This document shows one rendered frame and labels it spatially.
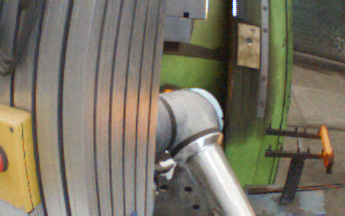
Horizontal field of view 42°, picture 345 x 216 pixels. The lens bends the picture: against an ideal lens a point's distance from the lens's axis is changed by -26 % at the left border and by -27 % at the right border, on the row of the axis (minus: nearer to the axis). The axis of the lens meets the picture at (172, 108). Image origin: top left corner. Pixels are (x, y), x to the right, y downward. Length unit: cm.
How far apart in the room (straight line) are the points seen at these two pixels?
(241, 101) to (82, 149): 157
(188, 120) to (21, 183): 67
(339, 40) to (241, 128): 632
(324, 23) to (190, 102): 707
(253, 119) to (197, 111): 94
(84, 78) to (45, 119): 8
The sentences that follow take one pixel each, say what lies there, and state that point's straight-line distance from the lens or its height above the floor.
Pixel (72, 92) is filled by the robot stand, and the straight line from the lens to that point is 58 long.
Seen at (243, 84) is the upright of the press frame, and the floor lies 111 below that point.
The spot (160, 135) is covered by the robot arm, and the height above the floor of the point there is 125.
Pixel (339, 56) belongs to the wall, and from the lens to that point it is 840.
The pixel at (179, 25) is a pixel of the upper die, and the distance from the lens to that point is 192.
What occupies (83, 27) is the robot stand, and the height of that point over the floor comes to 157.
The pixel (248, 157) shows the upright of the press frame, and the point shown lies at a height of 83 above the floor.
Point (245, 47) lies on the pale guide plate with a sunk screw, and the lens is 206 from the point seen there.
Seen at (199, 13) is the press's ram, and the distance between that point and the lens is 191.
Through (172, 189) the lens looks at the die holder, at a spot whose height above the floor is 76.
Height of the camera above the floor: 167
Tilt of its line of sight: 18 degrees down
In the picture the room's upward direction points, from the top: 5 degrees clockwise
